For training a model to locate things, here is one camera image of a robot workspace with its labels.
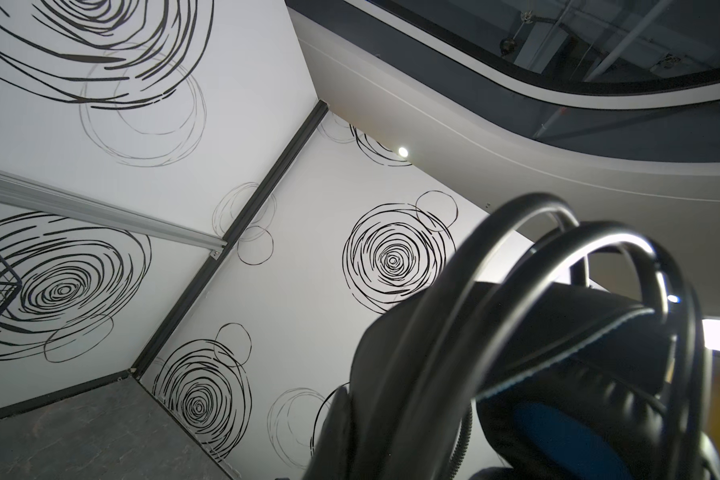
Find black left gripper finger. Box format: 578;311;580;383
303;400;353;480

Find black blue headphones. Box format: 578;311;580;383
337;193;720;479

